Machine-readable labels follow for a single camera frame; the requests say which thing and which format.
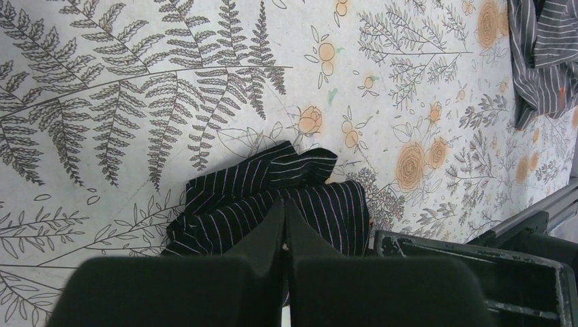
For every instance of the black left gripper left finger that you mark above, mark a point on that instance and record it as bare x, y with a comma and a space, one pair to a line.
243, 287

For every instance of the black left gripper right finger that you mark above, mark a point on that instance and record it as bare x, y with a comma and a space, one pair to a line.
328, 288

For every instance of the grey striped underwear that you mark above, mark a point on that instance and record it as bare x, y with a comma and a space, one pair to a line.
543, 39

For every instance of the floral patterned bed sheet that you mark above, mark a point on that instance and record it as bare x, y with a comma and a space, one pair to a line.
108, 108

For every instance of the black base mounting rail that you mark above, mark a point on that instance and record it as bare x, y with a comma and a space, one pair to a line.
529, 276

